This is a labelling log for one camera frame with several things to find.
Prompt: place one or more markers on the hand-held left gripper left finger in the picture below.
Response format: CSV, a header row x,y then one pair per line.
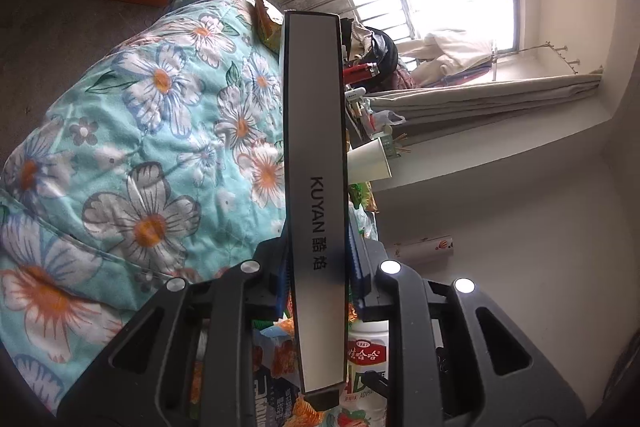
x,y
285,279

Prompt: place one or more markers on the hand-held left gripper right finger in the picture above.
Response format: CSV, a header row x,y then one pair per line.
x,y
356,267

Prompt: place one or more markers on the long grey box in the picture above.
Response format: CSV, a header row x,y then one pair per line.
x,y
315,157

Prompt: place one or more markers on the green snack bag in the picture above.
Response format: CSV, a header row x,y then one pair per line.
x,y
362,197

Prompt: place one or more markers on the white yogurt bottle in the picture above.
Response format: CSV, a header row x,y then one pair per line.
x,y
367,357

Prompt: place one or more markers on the colourful snack packet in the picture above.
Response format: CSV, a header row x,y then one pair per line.
x,y
272,372

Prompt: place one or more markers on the white paper cup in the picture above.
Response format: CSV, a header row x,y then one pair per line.
x,y
367,162

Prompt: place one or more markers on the white plastic bag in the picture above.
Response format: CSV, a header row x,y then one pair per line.
x,y
387,117

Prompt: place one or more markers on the beige curtain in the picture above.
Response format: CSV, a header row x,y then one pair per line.
x,y
480,107

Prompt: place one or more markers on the black bag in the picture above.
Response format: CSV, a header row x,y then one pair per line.
x,y
382,52

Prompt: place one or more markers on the floral blanket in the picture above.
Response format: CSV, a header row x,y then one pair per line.
x,y
125,132

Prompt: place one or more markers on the white hanging clothing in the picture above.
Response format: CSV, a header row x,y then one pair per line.
x,y
450,52

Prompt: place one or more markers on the crumpled snack packet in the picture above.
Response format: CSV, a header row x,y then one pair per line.
x,y
265,19

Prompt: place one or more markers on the rolled wall sticker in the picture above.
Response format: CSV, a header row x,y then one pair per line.
x,y
425,249

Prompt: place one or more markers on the metal hook rail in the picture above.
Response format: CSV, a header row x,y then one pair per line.
x,y
555,52

